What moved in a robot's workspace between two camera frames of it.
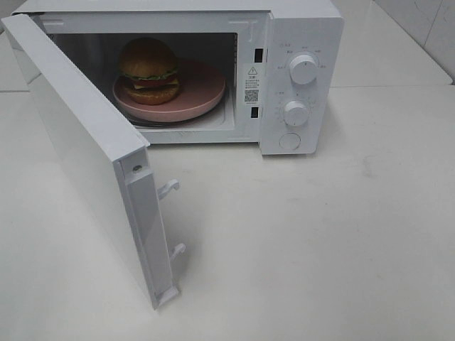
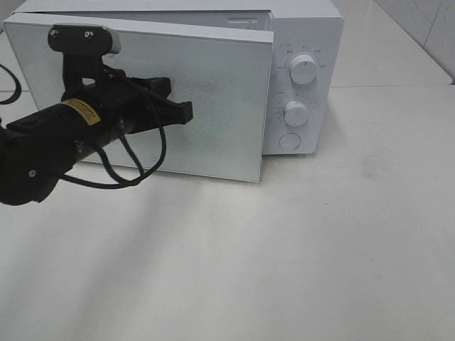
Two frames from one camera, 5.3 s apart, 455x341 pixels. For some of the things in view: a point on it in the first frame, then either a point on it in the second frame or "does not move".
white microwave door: [112, 159] → [227, 76]
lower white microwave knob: [296, 113] does not move
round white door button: [290, 141] does not move
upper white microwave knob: [303, 69] does not move
